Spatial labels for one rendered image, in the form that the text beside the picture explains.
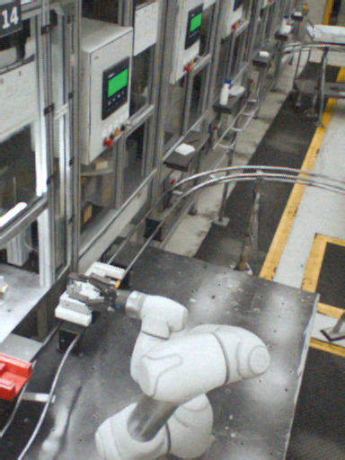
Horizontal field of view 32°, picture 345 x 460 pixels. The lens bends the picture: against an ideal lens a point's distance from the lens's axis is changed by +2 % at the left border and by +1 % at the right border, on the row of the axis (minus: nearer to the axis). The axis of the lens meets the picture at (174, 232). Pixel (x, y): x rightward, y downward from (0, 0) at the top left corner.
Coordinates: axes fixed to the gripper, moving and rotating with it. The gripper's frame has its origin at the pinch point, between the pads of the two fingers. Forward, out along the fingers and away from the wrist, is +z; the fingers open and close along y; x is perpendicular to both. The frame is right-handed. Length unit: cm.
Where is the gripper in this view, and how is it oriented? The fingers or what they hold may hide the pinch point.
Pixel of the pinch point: (76, 287)
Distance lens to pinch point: 213.4
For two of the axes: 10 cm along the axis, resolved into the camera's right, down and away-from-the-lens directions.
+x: -3.3, 4.8, -8.1
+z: -9.4, -2.6, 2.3
